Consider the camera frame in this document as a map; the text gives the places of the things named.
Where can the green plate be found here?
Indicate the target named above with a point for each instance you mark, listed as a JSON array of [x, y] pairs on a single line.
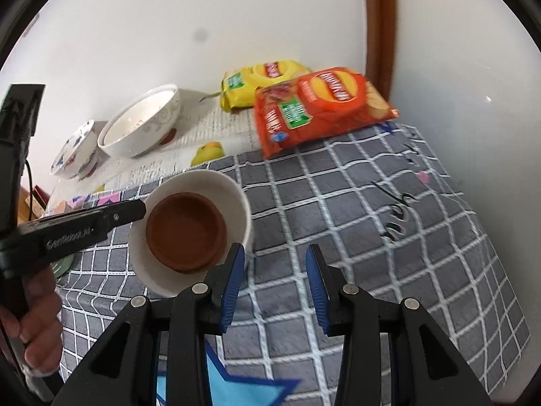
[[63, 266]]

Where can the grey checked blanket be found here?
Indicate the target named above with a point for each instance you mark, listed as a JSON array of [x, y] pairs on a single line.
[[338, 203]]

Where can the wooden furniture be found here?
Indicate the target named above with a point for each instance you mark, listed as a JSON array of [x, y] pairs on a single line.
[[25, 204]]

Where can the brown door frame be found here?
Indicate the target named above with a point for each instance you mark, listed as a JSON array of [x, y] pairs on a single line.
[[380, 29]]

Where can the white bowl with grey flowers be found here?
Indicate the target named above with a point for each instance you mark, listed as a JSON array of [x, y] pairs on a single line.
[[203, 184]]

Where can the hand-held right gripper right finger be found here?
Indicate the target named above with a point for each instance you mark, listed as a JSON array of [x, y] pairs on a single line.
[[317, 292]]

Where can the printed table cloth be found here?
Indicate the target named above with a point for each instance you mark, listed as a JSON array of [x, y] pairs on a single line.
[[198, 127]]

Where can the small brown bowl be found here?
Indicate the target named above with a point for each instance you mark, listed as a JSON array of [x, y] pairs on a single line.
[[186, 232]]

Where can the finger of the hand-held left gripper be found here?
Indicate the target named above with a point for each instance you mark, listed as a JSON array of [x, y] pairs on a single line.
[[124, 213]]

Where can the person's left hand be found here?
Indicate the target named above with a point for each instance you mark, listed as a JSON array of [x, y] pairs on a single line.
[[44, 308]]

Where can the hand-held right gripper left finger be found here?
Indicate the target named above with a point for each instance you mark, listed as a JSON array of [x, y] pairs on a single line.
[[232, 287]]

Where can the red chip bag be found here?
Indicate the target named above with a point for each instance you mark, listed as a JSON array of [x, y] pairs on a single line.
[[317, 114]]

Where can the large white bowl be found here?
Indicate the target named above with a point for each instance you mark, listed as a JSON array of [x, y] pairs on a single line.
[[158, 132]]

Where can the yellow chip bag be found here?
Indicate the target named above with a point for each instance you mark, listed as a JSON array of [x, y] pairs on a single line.
[[249, 84]]

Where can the blue patterned white bowl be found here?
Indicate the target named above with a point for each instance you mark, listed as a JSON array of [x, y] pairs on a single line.
[[78, 152]]

